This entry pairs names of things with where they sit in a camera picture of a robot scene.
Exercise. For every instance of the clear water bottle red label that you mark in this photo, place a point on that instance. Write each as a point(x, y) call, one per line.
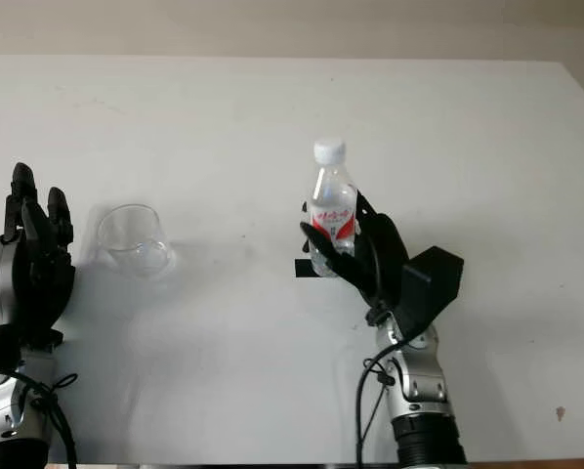
point(331, 205)

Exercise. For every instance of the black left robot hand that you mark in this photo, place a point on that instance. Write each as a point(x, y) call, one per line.
point(9, 283)

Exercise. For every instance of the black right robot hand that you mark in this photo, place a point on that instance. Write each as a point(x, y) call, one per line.
point(382, 259)

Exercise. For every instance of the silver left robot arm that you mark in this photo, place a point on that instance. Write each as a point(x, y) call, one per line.
point(9, 415)

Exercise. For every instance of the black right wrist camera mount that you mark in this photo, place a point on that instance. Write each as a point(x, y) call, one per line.
point(433, 288)

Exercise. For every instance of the clear glass cup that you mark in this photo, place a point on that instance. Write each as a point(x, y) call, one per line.
point(131, 244)

